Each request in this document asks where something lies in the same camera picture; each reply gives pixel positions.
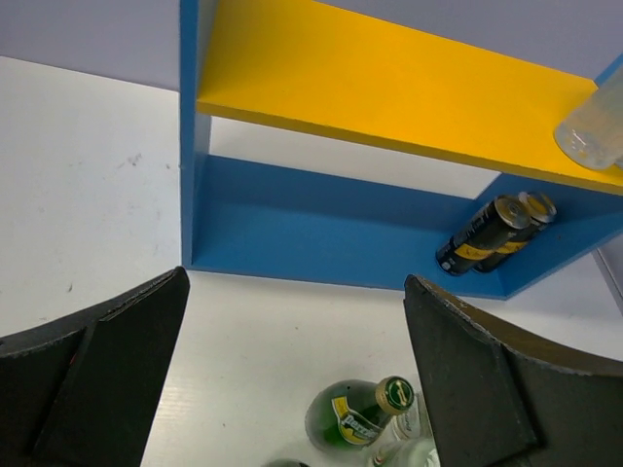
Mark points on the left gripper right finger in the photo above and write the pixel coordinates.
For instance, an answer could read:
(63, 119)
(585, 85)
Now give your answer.
(499, 395)

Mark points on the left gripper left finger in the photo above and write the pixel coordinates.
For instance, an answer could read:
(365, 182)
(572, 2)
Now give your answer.
(83, 390)

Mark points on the Pocari Sweat bottle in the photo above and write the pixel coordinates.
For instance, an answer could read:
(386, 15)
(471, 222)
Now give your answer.
(591, 135)

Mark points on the blue and yellow wooden shelf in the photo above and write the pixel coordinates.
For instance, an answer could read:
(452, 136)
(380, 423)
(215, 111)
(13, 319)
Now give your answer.
(322, 145)

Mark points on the rear clear glass bottle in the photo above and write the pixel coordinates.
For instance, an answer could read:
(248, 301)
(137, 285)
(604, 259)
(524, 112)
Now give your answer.
(414, 423)

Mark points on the clear glass bottle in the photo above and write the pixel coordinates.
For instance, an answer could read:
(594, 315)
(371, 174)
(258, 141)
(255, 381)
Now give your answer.
(420, 452)
(414, 423)

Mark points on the front clear glass bottle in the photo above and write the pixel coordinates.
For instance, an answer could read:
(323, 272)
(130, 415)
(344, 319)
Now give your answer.
(420, 452)

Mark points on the rear green Perrier bottle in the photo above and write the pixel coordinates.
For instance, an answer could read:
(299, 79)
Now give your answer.
(350, 415)

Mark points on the green perrier bottle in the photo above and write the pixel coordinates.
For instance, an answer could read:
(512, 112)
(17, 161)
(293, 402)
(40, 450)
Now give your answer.
(285, 462)
(350, 415)

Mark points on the front black yellow can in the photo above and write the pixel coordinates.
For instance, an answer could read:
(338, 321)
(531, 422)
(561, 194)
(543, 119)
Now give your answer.
(490, 228)

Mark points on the front green Perrier bottle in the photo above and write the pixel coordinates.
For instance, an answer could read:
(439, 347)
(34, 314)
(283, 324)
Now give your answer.
(285, 462)

